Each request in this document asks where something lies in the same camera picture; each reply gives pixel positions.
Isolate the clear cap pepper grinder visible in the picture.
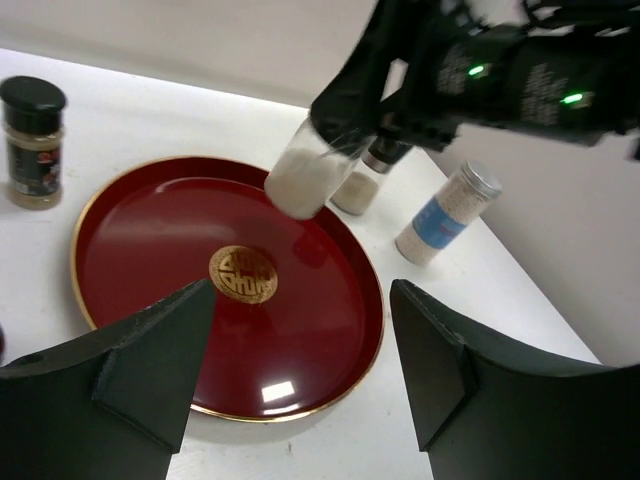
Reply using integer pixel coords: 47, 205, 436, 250
330, 137, 412, 216

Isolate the black lid spice bottle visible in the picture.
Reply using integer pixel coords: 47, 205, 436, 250
1, 75, 67, 210

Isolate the black knob salt grinder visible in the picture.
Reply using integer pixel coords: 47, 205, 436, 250
264, 118, 372, 220

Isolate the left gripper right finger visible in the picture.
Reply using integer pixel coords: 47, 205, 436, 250
389, 279, 639, 479

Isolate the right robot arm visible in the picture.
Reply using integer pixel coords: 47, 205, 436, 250
310, 1, 639, 152

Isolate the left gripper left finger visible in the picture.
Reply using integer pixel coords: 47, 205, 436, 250
1, 280, 215, 479

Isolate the blue label silver cap bottle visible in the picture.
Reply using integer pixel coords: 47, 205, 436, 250
395, 160, 503, 266

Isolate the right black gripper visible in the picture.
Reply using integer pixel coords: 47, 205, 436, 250
309, 1, 480, 153

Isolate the red round tray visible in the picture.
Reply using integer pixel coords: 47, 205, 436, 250
70, 156, 385, 423

